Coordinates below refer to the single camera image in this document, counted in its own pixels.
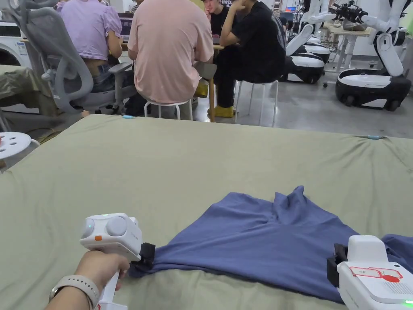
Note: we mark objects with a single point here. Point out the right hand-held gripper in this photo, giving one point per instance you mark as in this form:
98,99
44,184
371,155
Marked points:
374,277

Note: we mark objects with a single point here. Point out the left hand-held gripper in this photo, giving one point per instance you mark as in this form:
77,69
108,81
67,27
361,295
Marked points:
111,239

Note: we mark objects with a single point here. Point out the dark blue shirt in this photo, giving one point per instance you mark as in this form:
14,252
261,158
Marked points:
267,239

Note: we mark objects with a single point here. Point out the person's left hand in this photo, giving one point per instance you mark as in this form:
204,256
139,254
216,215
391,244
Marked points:
96,266

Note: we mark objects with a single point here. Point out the bed with pale green sheet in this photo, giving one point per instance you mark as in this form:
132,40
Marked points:
135,168

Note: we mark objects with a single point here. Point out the blue sheet clip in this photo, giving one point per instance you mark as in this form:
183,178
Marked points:
374,137
128,117

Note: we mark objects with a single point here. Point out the white robot with black base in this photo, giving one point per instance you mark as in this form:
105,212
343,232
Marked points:
371,80
305,61

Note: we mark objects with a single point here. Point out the low bed with green sheet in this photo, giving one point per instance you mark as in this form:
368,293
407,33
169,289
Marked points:
19,84

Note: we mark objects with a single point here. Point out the white washing machine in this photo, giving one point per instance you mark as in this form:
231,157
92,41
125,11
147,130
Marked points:
9,42

